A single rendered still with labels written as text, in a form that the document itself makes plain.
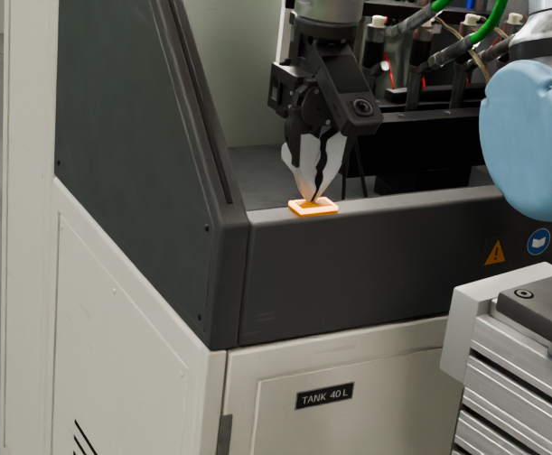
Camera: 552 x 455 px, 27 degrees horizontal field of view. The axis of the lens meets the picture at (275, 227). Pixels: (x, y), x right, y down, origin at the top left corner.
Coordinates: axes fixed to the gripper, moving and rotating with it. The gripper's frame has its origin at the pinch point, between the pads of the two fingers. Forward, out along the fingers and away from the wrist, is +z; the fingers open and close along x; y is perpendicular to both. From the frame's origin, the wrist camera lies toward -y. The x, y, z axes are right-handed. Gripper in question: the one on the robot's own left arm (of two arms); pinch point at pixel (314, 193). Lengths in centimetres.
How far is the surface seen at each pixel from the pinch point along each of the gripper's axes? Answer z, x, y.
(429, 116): -0.9, -30.5, 20.1
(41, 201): 25, 13, 61
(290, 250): 6.0, 3.6, -2.0
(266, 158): 14, -19, 46
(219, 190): -1.0, 11.8, 1.4
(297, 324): 16.1, 1.3, -2.0
